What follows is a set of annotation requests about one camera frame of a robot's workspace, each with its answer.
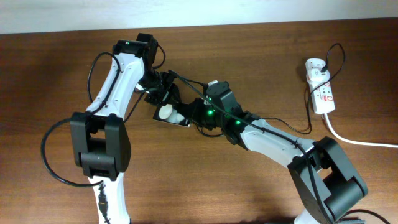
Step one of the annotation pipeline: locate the black smartphone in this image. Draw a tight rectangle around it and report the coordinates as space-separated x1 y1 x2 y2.
153 104 191 127

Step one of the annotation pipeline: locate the black charger cable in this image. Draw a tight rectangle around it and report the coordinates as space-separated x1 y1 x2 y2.
195 42 346 138

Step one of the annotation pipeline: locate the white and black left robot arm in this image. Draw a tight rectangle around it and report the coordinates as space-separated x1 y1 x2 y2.
70 33 173 223

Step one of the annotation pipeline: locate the white charger plug adapter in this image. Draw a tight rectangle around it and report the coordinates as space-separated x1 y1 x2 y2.
307 68 330 83

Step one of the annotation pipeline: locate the white power strip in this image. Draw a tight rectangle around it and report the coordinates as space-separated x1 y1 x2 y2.
305 58 335 114

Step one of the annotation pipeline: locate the white power strip cord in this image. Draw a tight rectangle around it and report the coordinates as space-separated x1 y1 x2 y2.
322 113 398 149

